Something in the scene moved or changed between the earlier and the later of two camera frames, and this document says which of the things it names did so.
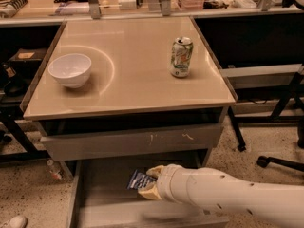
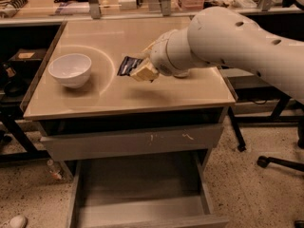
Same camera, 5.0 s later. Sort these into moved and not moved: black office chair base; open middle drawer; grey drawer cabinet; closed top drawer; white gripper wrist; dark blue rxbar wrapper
Moved: dark blue rxbar wrapper; white gripper wrist
Not moved: closed top drawer; black office chair base; open middle drawer; grey drawer cabinet
